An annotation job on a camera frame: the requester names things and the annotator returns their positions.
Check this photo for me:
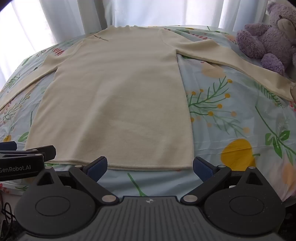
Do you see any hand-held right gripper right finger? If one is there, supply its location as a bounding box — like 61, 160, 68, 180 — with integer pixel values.
181, 157, 266, 205

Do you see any floral printed bed sheet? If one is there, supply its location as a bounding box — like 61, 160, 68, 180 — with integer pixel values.
0, 24, 296, 204

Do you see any black cable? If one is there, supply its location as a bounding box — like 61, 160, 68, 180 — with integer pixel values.
0, 202, 15, 233

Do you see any purple teddy bear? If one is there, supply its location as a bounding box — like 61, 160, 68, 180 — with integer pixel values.
236, 0, 296, 77

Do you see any white sheer curtain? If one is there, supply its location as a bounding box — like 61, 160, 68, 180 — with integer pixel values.
0, 0, 274, 62

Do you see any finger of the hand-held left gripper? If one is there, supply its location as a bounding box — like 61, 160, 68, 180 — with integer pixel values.
0, 145, 56, 162
0, 142, 18, 152

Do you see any cream long-sleeve shirt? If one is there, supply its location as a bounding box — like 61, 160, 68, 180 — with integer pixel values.
0, 25, 296, 172

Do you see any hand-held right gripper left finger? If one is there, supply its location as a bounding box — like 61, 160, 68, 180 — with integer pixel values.
35, 156, 117, 205

